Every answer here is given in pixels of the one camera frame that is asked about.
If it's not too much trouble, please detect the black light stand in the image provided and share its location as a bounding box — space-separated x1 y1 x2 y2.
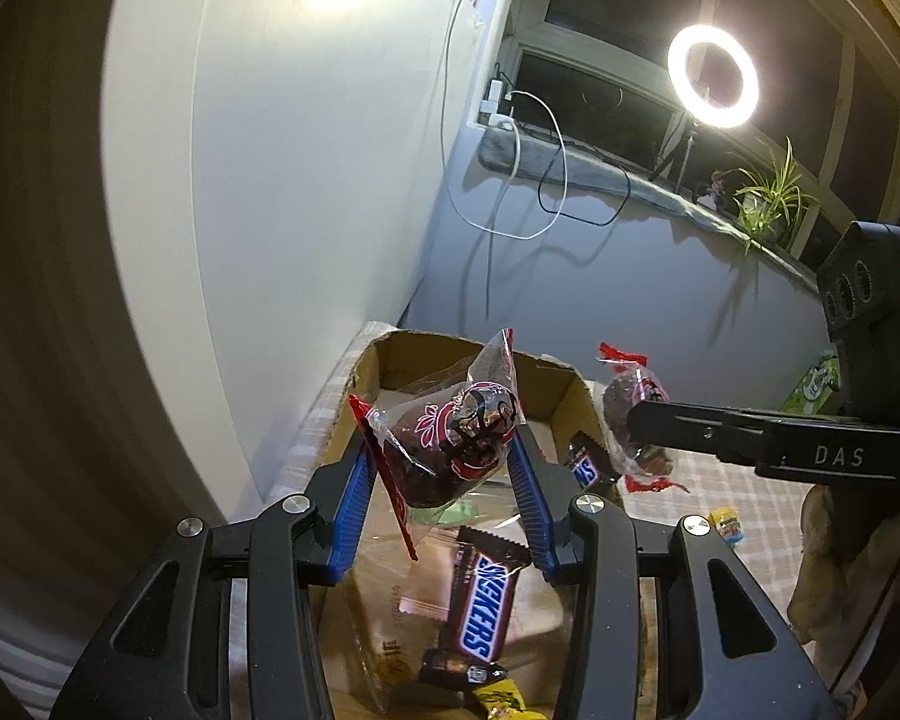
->
649 124 702 192

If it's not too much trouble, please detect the brown pastry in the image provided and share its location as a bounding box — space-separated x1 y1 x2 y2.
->
349 328 526 562
596 341 691 496

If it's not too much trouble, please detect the person's right forearm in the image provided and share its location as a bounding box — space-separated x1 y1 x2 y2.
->
786 484 900 691

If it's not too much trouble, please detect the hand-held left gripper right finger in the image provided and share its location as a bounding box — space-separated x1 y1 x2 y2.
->
506 427 841 720

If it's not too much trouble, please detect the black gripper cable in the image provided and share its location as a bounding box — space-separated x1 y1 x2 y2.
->
831 487 900 692

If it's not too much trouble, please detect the small brown chocolate bar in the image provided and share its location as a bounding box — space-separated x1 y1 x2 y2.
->
562 431 620 500

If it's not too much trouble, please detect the ring light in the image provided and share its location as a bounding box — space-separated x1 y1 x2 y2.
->
667 24 760 128

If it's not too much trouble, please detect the grey cloth on sill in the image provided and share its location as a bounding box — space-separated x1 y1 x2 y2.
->
476 127 826 293

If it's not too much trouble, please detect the potted green plant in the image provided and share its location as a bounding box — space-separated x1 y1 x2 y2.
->
731 136 822 256

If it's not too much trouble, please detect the white cable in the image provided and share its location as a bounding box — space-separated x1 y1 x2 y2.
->
442 0 567 241

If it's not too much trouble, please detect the cardboard box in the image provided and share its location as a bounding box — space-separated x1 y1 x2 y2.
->
307 322 620 720

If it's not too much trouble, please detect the sliced bread in clear wrapper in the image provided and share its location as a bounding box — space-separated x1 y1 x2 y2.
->
345 499 571 698

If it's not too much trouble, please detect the white power adapter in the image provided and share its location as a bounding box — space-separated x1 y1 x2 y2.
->
478 79 518 128

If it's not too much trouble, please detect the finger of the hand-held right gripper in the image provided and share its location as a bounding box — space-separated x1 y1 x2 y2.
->
626 399 770 466

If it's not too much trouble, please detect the window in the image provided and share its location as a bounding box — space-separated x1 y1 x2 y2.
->
457 0 900 271

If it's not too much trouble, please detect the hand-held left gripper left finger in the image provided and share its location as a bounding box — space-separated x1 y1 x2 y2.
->
49 444 380 720

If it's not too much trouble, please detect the small yellow blue packet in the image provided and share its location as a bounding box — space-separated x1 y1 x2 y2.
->
709 508 749 545

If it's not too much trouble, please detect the green snack bag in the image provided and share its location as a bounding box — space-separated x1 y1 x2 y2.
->
784 351 841 415

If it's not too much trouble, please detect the yellow snack packet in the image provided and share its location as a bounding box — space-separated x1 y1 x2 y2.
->
465 664 548 720

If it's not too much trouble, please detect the large brown chocolate bar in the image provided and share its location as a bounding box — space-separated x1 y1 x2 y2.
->
418 527 533 691

